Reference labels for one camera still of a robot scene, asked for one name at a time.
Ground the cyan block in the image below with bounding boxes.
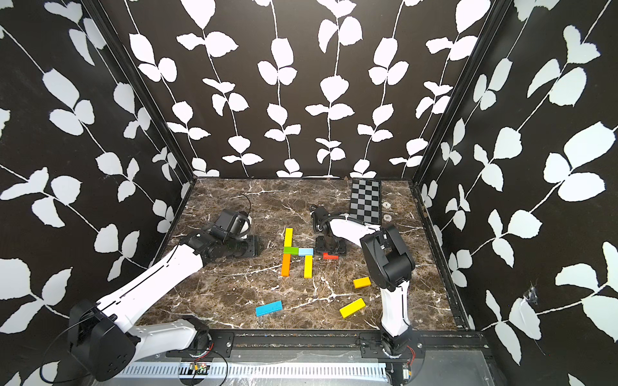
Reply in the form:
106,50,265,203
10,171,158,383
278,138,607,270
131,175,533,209
255,301,283,317

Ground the small yellow block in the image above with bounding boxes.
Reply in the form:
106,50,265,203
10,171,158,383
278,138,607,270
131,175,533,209
353,277,372,290

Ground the green block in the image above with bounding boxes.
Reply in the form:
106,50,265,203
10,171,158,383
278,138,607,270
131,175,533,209
284,247,299,256

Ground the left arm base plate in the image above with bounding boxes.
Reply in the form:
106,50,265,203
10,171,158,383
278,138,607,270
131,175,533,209
190,331,234,359

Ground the white slotted cable duct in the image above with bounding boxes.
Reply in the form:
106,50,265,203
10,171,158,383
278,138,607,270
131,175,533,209
115,362,388,381

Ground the orange block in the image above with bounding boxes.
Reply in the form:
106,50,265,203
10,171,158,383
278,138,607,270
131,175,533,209
281,253,291,277

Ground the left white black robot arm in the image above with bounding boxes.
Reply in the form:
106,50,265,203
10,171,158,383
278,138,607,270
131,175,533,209
68,209,262,381

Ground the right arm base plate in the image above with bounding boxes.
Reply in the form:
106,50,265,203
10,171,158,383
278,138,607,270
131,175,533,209
356,331,426,361

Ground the long yellow block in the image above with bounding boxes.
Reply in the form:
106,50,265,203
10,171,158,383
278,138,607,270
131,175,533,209
304,256,313,279

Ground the black white checkerboard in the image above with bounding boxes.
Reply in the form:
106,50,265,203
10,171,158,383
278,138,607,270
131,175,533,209
349,179,382,225

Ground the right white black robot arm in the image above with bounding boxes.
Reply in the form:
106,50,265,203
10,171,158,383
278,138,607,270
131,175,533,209
310,205,415,339

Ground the light blue block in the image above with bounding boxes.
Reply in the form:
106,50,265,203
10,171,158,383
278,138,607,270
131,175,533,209
298,248,314,257

